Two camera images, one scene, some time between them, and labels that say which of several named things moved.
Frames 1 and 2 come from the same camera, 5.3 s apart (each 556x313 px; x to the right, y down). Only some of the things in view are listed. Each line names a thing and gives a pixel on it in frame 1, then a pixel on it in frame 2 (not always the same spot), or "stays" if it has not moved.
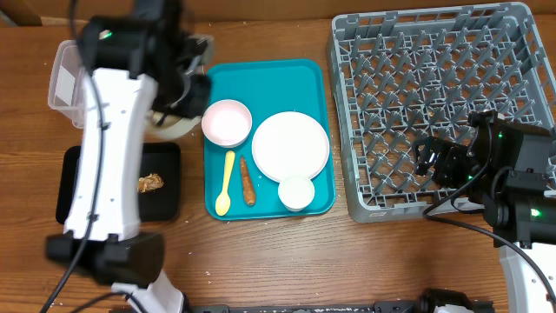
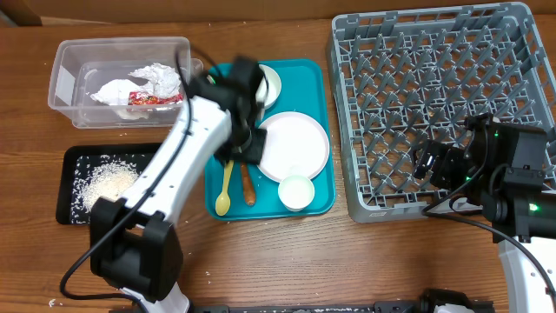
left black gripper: x=196 y=105 -> x=254 y=156
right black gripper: x=447 y=160 stays
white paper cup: x=296 y=193 stays
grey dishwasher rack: x=398 y=77 stays
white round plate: x=289 y=143 stays
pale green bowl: x=165 y=126 -> x=269 y=86
